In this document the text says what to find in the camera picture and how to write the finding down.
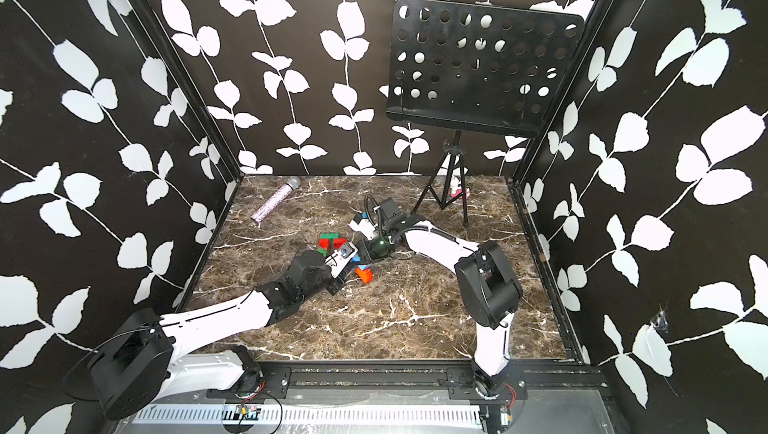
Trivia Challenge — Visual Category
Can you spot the purple glitter microphone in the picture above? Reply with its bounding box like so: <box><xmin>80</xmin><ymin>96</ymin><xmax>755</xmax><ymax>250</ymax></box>
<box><xmin>250</xmin><ymin>176</ymin><xmax>301</xmax><ymax>224</ymax></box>

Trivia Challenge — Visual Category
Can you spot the white slotted cable duct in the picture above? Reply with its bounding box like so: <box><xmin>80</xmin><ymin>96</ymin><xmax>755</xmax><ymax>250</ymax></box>
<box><xmin>132</xmin><ymin>404</ymin><xmax>482</xmax><ymax>429</ymax></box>

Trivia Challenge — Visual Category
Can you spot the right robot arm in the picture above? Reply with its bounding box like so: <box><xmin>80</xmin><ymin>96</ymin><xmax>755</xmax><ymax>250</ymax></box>
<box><xmin>349</xmin><ymin>198</ymin><xmax>523</xmax><ymax>393</ymax></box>

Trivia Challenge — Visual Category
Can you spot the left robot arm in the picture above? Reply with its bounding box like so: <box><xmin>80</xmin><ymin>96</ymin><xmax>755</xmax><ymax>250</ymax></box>
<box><xmin>87</xmin><ymin>243</ymin><xmax>361</xmax><ymax>421</ymax></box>

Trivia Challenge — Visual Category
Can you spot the black perforated music stand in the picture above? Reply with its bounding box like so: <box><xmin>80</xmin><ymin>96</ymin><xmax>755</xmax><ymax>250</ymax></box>
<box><xmin>386</xmin><ymin>0</ymin><xmax>585</xmax><ymax>208</ymax></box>

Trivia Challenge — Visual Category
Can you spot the pink object behind stand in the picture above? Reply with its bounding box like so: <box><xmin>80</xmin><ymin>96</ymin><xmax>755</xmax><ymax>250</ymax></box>
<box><xmin>450</xmin><ymin>188</ymin><xmax>471</xmax><ymax>198</ymax></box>

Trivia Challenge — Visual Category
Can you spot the black mounting rail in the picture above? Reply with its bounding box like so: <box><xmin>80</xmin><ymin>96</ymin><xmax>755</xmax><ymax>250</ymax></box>
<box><xmin>128</xmin><ymin>361</ymin><xmax>610</xmax><ymax>402</ymax></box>

